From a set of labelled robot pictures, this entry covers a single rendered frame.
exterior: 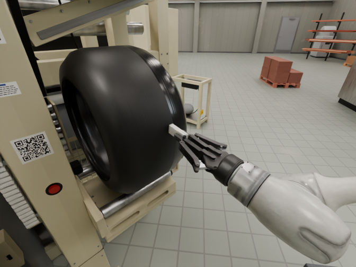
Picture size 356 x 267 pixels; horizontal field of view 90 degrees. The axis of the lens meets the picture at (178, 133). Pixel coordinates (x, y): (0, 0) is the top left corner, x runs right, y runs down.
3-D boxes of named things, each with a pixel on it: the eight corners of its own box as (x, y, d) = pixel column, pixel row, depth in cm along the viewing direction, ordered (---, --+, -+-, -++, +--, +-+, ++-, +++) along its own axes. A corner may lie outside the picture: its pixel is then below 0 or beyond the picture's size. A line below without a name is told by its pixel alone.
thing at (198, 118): (198, 129, 308) (202, 82, 267) (171, 120, 338) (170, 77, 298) (208, 122, 332) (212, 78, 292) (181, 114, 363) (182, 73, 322)
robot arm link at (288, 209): (238, 216, 36) (254, 202, 47) (326, 291, 28) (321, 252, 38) (268, 172, 34) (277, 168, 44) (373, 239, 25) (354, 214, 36)
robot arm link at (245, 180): (256, 188, 34) (229, 170, 37) (241, 214, 39) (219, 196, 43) (275, 167, 39) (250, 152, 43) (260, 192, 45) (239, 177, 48)
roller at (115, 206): (101, 217, 64) (95, 207, 66) (102, 222, 67) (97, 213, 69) (173, 171, 85) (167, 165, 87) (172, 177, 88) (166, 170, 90)
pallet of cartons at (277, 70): (284, 79, 617) (291, 56, 580) (300, 88, 515) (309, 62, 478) (258, 78, 625) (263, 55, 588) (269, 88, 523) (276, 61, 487)
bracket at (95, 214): (101, 239, 64) (95, 222, 59) (68, 179, 89) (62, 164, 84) (110, 232, 66) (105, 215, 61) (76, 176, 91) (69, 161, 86)
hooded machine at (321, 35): (329, 58, 1048) (341, 25, 966) (316, 58, 1055) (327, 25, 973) (320, 56, 1119) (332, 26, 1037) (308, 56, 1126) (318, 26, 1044)
